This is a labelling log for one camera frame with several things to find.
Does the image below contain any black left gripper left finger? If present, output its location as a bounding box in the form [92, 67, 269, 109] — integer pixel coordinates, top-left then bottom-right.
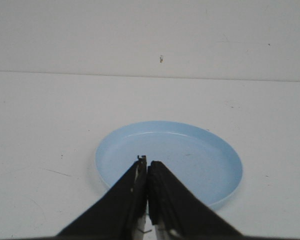
[57, 155, 147, 237]

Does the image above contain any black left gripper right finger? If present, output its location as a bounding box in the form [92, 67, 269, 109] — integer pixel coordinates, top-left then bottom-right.
[147, 161, 242, 237]

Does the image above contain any light blue round plate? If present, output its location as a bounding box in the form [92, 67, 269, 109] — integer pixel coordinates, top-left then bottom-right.
[95, 120, 243, 210]

